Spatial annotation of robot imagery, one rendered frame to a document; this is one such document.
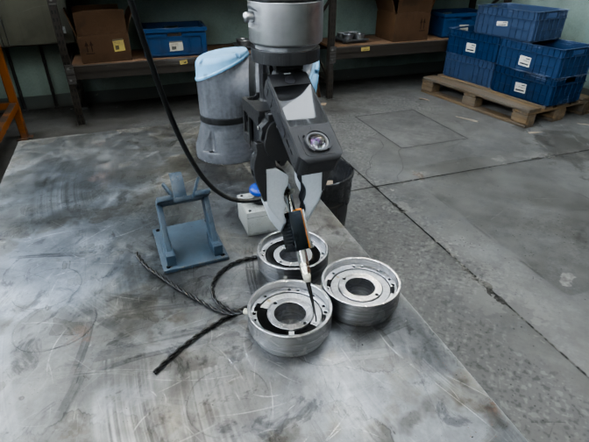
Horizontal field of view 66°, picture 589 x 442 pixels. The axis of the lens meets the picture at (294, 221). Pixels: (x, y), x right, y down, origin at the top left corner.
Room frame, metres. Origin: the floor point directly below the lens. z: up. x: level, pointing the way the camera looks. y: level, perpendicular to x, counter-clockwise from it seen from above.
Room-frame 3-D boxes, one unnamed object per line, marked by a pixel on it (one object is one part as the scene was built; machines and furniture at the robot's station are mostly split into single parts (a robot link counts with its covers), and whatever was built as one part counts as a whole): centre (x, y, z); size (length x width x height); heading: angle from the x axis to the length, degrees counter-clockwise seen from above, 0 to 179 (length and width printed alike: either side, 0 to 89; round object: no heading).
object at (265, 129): (0.50, 0.01, 1.07); 0.09 x 0.08 x 0.12; 23
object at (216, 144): (1.01, 0.16, 0.85); 0.15 x 0.15 x 0.10
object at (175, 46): (4.02, 1.01, 0.56); 0.52 x 0.38 x 0.22; 107
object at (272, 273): (0.55, 0.00, 0.82); 0.10 x 0.10 x 0.04
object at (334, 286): (0.48, -0.09, 0.82); 0.08 x 0.08 x 0.02
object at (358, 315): (0.48, -0.09, 0.82); 0.10 x 0.10 x 0.04
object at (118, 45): (3.82, 1.51, 0.64); 0.49 x 0.40 x 0.37; 115
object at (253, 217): (0.69, 0.06, 0.82); 0.08 x 0.07 x 0.05; 20
